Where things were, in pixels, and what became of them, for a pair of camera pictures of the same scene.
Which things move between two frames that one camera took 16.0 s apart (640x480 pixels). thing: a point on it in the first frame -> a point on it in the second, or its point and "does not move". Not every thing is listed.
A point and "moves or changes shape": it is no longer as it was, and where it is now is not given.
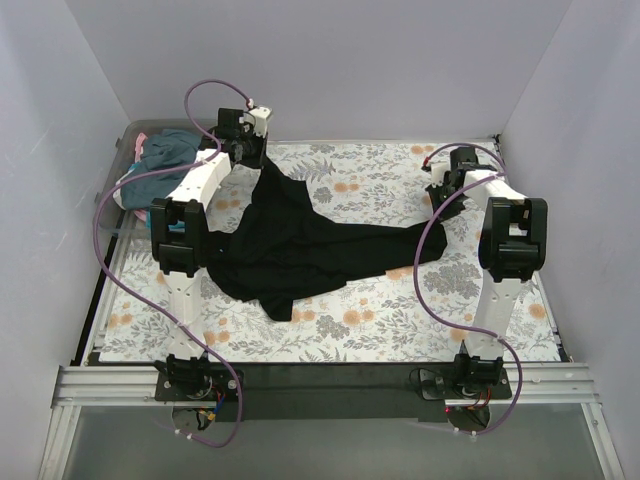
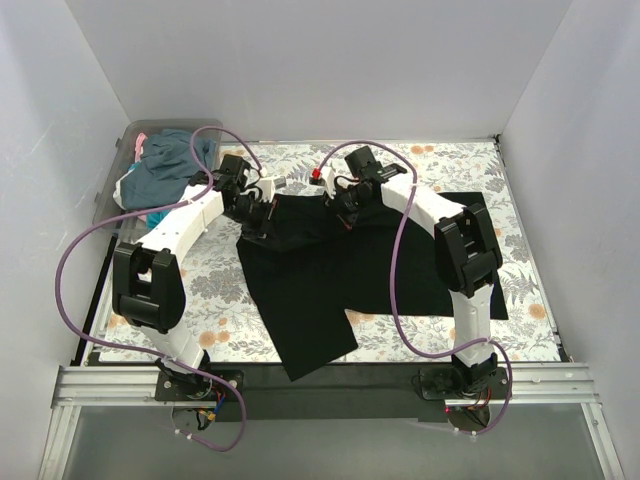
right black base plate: [438, 385] does not move
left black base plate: [223, 388] does not move
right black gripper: [447, 195] -> [343, 205]
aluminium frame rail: [78, 387] does not move
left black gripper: [248, 150] -> [255, 223]
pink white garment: [140, 138] does not move
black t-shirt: [290, 249] moves or changes shape
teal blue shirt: [168, 149] does not move
